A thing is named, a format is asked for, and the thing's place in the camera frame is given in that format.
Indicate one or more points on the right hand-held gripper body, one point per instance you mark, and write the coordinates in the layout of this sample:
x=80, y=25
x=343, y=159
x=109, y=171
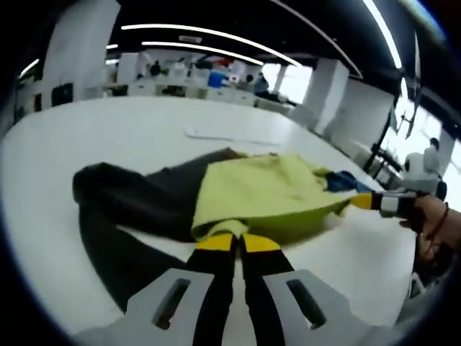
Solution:
x=419, y=176

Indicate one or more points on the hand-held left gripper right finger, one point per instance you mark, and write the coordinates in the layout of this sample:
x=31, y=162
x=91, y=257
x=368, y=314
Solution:
x=266, y=288

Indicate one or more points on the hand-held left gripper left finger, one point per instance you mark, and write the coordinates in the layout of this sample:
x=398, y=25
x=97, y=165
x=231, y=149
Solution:
x=212, y=288

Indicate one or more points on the yellow blue brown garment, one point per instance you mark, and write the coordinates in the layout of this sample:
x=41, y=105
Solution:
x=259, y=187

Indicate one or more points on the grey mesh chair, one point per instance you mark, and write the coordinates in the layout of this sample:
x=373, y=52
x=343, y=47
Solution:
x=425, y=306

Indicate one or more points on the white cabinet row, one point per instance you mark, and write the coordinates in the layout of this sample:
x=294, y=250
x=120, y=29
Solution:
x=173, y=88

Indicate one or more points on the blue crate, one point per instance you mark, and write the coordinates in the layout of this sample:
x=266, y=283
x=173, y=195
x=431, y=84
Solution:
x=216, y=78

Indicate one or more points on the black cabinet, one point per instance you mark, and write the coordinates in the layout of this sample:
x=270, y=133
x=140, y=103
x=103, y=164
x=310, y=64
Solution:
x=62, y=94

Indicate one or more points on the short ceiling light strip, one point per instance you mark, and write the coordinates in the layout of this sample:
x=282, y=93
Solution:
x=29, y=67

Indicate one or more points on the black stand frame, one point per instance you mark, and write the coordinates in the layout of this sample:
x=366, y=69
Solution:
x=378, y=155

